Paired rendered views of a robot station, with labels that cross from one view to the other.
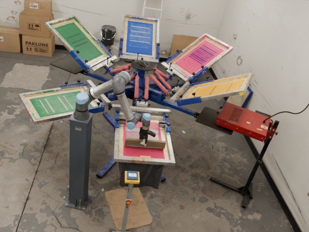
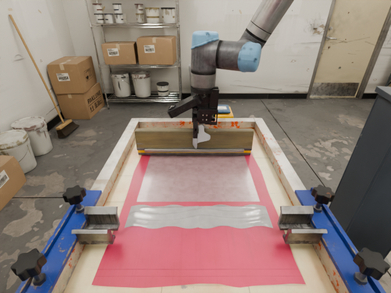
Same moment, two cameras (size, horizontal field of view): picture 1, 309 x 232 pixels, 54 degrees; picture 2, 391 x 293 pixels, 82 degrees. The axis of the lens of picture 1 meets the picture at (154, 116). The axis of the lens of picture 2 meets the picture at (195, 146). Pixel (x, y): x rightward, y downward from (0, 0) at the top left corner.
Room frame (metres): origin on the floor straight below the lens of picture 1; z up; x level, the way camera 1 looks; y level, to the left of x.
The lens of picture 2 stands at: (3.05, 0.17, 1.40)
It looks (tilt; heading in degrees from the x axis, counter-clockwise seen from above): 31 degrees down; 191
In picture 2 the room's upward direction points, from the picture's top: straight up
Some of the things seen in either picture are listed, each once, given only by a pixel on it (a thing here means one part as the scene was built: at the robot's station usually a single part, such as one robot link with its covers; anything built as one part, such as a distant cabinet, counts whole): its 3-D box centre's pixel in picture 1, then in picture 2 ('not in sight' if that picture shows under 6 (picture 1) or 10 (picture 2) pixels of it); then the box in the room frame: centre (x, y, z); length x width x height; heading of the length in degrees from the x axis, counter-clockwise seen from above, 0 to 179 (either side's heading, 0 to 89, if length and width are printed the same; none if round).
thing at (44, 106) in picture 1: (74, 93); not in sight; (2.97, 0.96, 1.05); 1.08 x 0.61 x 0.23; 131
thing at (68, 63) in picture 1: (96, 76); not in sight; (3.79, 0.90, 0.91); 1.34 x 0.40 x 0.08; 71
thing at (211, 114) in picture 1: (184, 109); not in sight; (3.34, -0.36, 0.91); 1.34 x 0.40 x 0.08; 71
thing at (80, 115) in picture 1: (81, 112); not in sight; (2.36, 0.69, 1.25); 0.15 x 0.15 x 0.10
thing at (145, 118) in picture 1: (146, 119); (205, 52); (2.37, 0.07, 1.30); 0.09 x 0.08 x 0.11; 79
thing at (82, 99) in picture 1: (82, 101); not in sight; (2.36, 0.68, 1.37); 0.13 x 0.12 x 0.14; 169
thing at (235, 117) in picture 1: (244, 121); not in sight; (3.09, -1.07, 1.06); 0.61 x 0.46 x 0.12; 71
